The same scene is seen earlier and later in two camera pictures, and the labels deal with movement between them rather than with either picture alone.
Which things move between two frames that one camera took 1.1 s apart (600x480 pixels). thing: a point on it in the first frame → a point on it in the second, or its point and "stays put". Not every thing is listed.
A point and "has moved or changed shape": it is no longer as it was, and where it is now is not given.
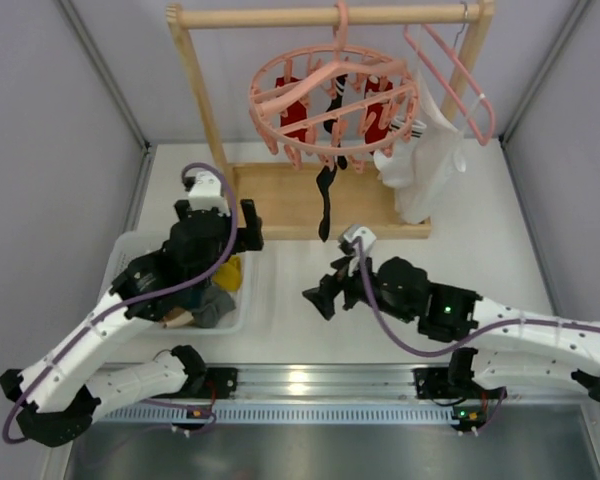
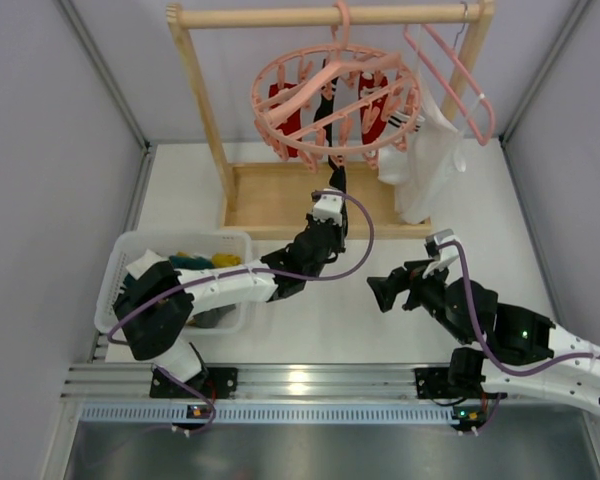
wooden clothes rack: [319, 201] stays put
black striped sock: [340, 83] → [326, 105]
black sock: [324, 177] has moved or changed shape
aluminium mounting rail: [325, 382] stays put
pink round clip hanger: [336, 101] stays put
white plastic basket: [132, 247] stays put
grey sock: [216, 304] stays put
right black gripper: [345, 288] → [410, 286]
